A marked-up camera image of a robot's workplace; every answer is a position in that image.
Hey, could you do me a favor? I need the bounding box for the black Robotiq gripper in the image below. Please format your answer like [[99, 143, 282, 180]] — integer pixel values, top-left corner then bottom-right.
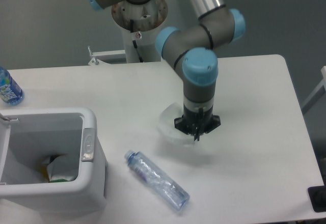
[[174, 106, 221, 141]]

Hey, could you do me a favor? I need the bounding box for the crushed clear plastic water bottle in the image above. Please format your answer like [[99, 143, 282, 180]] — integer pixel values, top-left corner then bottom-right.
[[124, 150, 190, 211]]

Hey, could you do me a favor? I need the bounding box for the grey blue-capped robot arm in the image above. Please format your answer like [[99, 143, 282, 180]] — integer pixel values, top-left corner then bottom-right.
[[88, 0, 246, 145]]

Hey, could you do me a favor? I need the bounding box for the trash inside the can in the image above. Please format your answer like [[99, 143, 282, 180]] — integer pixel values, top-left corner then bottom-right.
[[40, 154, 79, 183]]

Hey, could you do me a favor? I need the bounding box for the white plastic trash can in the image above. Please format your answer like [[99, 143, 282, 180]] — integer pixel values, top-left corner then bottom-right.
[[1, 107, 107, 213]]

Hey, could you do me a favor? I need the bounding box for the black clamp at table edge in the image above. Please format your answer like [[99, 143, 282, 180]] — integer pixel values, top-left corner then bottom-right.
[[308, 185, 325, 213]]

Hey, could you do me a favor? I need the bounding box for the blue labelled drink bottle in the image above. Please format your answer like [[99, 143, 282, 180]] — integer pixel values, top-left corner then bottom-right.
[[1, 67, 24, 106]]

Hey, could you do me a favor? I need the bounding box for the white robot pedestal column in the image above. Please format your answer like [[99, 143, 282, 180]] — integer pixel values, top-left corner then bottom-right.
[[112, 0, 168, 63]]

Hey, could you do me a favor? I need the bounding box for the white pedestal base frame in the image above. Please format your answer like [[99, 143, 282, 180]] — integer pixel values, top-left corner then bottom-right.
[[88, 46, 126, 66]]

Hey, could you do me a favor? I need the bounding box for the black pedestal cable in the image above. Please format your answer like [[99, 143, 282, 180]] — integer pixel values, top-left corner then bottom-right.
[[129, 19, 144, 63]]

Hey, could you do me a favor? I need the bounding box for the white frame at right edge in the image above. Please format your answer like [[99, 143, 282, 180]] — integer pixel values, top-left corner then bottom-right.
[[301, 66, 325, 115]]

